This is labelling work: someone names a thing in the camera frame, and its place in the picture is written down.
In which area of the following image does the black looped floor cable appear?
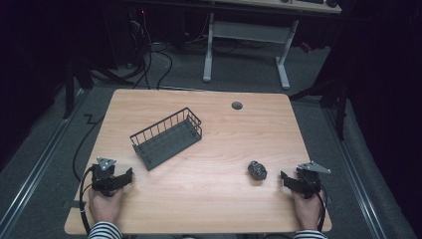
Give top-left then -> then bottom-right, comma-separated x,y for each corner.
154,50 -> 174,91

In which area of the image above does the person's right hand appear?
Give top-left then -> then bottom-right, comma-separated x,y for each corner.
291,189 -> 324,231

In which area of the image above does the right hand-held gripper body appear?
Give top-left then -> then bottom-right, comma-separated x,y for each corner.
296,160 -> 332,200

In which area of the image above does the metal floor rail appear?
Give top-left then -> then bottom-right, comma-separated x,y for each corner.
324,108 -> 387,239
0,88 -> 88,235

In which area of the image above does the left hand-held gripper black cable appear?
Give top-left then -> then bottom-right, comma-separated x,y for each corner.
78,165 -> 98,235

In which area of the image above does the black wire basket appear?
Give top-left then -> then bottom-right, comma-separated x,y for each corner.
129,107 -> 204,172

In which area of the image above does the black metal stand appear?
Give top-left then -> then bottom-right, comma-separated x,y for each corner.
62,57 -> 133,120
289,66 -> 350,141

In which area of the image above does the white-framed desk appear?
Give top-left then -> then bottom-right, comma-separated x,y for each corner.
202,0 -> 343,91

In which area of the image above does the dark lumpy ball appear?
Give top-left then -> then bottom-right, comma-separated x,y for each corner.
247,160 -> 269,182

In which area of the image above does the hand-held gripper black cable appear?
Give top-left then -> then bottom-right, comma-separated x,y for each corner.
312,183 -> 329,233
78,165 -> 98,235

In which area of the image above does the black floor cable bundle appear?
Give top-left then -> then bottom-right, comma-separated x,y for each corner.
127,18 -> 154,91

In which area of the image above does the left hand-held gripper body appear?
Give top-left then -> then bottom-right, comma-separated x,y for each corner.
90,156 -> 117,198

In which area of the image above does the thin black floor cable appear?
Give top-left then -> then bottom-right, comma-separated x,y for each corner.
72,114 -> 106,182

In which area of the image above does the right hand-held gripper black cable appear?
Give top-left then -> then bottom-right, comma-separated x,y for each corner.
312,183 -> 329,233

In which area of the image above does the person's left hand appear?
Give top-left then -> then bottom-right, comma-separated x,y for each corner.
88,187 -> 124,226

